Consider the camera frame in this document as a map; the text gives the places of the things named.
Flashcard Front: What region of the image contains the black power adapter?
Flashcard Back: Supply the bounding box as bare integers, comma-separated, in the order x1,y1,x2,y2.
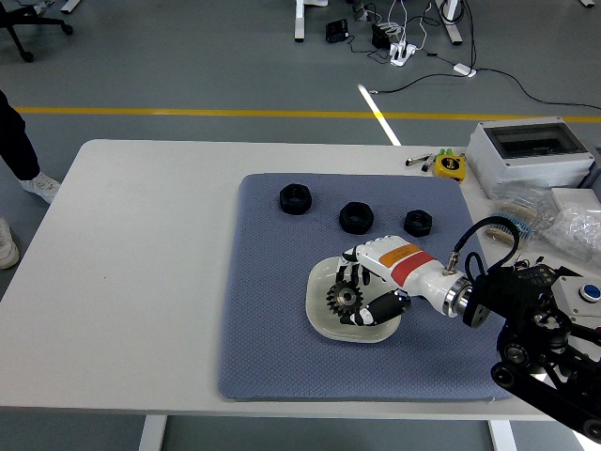
325,19,349,43

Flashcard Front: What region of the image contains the large black hex nut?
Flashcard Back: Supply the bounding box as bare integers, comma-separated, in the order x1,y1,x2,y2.
339,201,376,235

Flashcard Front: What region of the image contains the black threaded hex nut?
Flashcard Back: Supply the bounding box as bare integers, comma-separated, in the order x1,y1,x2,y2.
278,183,313,216

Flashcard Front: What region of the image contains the white power strip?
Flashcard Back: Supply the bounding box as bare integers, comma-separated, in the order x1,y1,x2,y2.
389,41,419,67

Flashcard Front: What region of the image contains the grey electrical enclosure box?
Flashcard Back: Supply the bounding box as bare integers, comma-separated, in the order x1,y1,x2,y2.
465,119,596,201

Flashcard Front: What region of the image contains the white square dish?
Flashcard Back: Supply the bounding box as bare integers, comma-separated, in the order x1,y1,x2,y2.
304,256,403,345

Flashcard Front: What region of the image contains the bag of blue resistors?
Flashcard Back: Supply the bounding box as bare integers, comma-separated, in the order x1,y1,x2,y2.
483,187,558,245

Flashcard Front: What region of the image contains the white table leg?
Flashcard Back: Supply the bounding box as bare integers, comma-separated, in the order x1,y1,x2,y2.
487,419,517,451
138,415,168,451

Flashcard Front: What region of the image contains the black charger box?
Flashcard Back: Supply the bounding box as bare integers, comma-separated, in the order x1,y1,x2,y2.
370,23,393,49

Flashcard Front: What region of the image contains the yellow tape measure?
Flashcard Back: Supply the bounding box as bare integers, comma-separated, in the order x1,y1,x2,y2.
432,153,467,182

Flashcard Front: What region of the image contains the white desk leg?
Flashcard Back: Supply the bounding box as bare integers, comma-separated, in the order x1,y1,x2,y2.
434,0,464,46
293,0,329,43

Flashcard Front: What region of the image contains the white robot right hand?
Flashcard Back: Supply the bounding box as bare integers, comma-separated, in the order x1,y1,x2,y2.
333,236,459,328

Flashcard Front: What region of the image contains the black floor cable with plug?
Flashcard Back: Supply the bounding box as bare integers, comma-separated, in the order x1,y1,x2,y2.
370,70,456,95

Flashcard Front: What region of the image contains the long black floor cable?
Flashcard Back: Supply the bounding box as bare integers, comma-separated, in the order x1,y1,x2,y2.
473,67,601,113

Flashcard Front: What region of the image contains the flat white box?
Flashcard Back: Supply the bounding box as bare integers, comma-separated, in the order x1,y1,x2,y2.
549,186,601,215

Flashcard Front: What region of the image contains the small black hex nut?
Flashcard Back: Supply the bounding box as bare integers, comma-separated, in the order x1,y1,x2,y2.
403,210,433,238

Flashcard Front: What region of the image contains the large black gear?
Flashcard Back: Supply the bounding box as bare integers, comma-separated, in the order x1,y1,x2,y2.
325,279,366,323

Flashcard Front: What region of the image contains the black office chair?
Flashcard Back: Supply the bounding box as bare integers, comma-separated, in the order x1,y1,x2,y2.
0,0,75,64

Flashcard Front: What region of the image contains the bag of clear parts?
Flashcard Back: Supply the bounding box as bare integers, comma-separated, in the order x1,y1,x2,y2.
544,204,601,264

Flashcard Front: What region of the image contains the black and white button box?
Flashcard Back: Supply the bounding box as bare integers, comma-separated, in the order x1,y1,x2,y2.
556,272,601,326

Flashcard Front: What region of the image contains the blue-grey quilted mat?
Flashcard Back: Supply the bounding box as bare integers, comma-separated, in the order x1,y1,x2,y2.
216,172,513,403

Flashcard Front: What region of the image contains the person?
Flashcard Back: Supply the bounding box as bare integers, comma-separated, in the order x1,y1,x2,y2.
0,88,62,270

